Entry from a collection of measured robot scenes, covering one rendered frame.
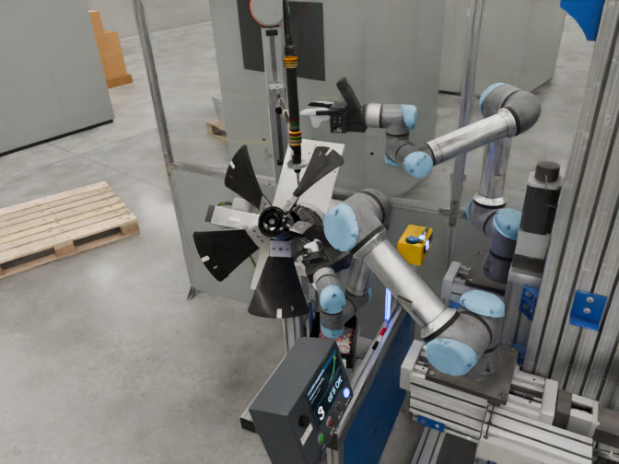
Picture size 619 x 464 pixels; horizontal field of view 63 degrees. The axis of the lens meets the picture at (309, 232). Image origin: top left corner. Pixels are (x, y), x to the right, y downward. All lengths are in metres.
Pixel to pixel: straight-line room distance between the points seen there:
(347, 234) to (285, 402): 0.44
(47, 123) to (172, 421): 5.19
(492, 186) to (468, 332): 0.70
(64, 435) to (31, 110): 4.96
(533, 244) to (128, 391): 2.30
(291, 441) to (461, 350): 0.46
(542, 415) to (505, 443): 0.13
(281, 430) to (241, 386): 1.77
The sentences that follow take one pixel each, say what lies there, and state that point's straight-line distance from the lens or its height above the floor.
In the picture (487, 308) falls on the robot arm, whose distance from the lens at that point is 1.41.
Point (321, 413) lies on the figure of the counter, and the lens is 1.26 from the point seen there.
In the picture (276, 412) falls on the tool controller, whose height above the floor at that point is 1.25.
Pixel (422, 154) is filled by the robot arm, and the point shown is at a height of 1.57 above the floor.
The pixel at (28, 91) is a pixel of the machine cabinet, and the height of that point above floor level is 0.67.
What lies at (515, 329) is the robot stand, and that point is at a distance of 1.72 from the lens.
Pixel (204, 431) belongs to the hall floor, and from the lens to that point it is 2.79.
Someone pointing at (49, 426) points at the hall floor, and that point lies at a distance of 3.12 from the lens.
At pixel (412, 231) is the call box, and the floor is 1.07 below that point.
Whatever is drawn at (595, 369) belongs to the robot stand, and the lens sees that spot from 1.70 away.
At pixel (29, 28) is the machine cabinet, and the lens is 7.21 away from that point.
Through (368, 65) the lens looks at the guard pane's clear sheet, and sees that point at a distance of 2.36.
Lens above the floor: 2.13
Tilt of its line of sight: 30 degrees down
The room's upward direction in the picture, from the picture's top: 3 degrees counter-clockwise
